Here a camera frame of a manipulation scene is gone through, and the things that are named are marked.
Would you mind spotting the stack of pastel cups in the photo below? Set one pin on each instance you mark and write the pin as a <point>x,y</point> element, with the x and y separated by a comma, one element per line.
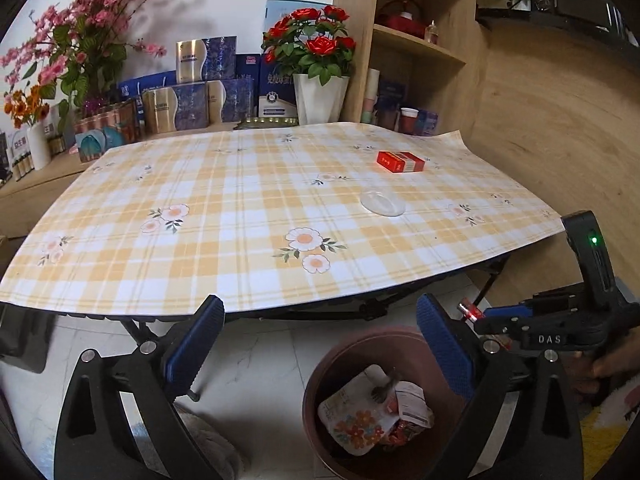
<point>371,95</point>

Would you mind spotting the brown round trash bin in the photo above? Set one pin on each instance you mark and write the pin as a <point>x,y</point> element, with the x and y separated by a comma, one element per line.
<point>350,355</point>

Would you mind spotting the teal shell-shaped dishes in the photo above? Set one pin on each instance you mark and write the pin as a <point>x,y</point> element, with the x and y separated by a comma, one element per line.
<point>97,145</point>

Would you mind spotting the red cigarette pack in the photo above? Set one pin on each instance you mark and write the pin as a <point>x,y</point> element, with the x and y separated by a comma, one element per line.
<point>400,161</point>

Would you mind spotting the clear plastic lid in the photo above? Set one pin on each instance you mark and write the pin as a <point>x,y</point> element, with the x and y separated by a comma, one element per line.
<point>382,202</point>

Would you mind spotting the black folding table frame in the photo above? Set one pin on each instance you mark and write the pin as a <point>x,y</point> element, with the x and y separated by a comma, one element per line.
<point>370,308</point>

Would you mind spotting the yellow checked floral tablecloth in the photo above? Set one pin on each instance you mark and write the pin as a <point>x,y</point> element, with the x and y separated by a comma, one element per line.
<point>250,200</point>

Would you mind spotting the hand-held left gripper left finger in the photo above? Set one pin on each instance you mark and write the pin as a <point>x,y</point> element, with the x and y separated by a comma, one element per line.
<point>192,347</point>

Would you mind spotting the person's right hand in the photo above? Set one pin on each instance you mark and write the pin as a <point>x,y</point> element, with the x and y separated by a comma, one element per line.
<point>607,367</point>

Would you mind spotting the tall light blue box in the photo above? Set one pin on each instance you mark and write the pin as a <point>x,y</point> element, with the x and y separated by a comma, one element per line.
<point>280,10</point>

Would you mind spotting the clear glass bottle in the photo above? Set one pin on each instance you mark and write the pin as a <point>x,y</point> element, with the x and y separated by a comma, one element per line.
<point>431,34</point>

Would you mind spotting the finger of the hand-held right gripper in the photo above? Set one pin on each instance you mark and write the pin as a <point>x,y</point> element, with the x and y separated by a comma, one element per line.
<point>500,326</point>
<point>505,310</point>

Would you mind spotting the white yellow patterned rug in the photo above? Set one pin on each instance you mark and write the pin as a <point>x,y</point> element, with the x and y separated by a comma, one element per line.
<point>615,420</point>

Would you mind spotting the white ribbed vase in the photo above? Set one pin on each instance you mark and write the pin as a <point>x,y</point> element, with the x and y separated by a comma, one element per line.
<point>40,147</point>

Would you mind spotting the white and blue box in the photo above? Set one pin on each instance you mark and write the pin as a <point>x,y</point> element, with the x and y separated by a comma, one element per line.
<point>275,97</point>

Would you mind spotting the dark blue printed box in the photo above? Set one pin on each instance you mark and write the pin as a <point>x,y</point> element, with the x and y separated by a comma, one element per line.
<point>392,94</point>

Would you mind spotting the flat blue box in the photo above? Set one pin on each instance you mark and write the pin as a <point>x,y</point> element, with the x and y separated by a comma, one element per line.
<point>145,87</point>

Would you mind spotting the pink blossom flower arrangement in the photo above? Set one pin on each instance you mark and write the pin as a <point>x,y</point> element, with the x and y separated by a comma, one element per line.
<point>85,25</point>

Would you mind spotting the white angular flower pot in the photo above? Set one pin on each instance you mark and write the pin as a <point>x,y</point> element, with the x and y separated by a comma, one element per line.
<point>320,100</point>

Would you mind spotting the red rose plant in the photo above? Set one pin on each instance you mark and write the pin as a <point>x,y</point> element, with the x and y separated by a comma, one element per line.
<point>310,42</point>

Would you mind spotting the wooden shelf unit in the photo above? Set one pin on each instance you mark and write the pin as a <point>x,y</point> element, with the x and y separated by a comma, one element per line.
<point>450,90</point>

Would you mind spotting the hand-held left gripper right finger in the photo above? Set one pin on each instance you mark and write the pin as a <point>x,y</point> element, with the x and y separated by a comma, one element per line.
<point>445,347</point>

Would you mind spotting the brown glass cup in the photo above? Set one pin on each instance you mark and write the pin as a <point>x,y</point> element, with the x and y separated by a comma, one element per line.
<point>391,119</point>

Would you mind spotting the orange artificial flowers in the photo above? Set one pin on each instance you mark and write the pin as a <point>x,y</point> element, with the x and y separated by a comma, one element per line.
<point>25,105</point>

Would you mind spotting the striped woven basket planter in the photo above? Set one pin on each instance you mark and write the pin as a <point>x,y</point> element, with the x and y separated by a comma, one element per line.
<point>107,117</point>

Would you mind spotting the red paper cup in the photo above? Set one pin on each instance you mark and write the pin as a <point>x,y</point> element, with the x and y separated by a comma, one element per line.
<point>408,121</point>

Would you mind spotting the green leaf-shaped tray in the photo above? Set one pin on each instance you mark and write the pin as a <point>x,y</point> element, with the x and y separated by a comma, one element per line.
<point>265,122</point>

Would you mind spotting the small blue carton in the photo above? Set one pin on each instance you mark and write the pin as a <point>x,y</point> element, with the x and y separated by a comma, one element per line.
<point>427,122</point>

